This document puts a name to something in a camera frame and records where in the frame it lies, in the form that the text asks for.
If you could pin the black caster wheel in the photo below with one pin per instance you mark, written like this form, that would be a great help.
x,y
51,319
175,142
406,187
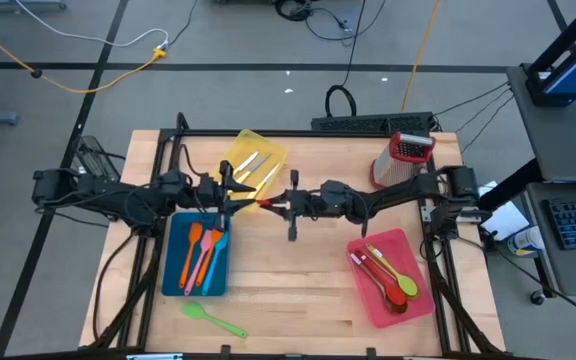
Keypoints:
x,y
538,297

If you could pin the black mesh control box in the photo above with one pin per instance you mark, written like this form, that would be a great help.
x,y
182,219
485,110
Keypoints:
x,y
95,160

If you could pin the black power strip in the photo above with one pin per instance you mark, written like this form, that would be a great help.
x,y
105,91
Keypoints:
x,y
368,122

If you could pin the pink silicone spatula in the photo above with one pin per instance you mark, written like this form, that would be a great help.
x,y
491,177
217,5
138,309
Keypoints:
x,y
206,239

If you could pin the orange silicone spatula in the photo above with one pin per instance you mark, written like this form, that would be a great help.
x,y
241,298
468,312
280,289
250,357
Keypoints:
x,y
216,235
195,231

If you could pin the black desk leg bar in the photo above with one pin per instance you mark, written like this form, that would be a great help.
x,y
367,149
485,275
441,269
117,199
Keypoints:
x,y
513,182

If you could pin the grey keyboard desk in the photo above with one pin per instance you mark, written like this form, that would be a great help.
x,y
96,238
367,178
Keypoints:
x,y
568,270

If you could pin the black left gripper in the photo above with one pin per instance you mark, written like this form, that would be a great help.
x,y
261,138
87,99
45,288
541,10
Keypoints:
x,y
210,195

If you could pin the black metal table frame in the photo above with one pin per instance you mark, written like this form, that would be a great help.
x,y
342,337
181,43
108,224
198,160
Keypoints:
x,y
293,133

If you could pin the long grey floor bar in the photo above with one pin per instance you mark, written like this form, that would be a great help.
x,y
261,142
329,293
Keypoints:
x,y
18,4

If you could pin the white and blue bottle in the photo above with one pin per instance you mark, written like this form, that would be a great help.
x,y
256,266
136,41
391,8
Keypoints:
x,y
525,240

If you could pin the red silicone spatula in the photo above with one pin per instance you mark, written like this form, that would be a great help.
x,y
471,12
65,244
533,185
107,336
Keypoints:
x,y
265,203

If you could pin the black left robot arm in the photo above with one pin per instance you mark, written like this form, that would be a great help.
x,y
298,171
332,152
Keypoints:
x,y
108,192

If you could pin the pink plastic bin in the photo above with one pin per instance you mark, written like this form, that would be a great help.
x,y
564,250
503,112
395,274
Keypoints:
x,y
413,245

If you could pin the white paper sheet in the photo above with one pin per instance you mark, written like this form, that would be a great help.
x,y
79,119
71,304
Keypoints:
x,y
508,222

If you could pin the silver metal bracket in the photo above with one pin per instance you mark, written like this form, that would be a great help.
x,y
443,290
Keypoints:
x,y
153,357

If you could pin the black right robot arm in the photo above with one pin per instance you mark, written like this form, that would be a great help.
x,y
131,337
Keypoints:
x,y
408,188

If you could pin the blue plastic bin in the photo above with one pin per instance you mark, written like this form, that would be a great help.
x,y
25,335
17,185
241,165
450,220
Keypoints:
x,y
173,260

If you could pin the green silicone spatula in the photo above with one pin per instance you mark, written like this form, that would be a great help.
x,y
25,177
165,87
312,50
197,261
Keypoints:
x,y
194,311

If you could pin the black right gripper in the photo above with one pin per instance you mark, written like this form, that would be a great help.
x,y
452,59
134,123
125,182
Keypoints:
x,y
338,202

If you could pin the red silicone spoon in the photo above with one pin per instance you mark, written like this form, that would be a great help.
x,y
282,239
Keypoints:
x,y
395,297

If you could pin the blue silicone spatula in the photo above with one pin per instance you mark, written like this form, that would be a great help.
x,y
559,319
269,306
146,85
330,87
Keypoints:
x,y
220,245

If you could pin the green silicone spoon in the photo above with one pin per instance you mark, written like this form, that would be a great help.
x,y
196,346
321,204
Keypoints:
x,y
408,287

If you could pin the small black ball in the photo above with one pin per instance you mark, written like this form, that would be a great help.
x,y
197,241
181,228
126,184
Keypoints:
x,y
36,73

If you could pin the yellow plastic bin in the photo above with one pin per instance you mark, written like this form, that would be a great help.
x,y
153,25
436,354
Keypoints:
x,y
255,140

